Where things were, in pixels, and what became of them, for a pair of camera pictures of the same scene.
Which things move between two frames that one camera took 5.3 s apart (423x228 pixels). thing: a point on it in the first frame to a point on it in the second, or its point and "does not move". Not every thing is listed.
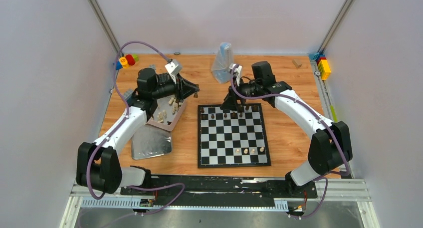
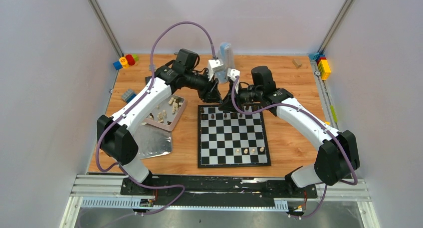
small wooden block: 297,63 does not move
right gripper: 231,100 does not move
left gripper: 180,89 to 209,91
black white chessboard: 227,138 does not move
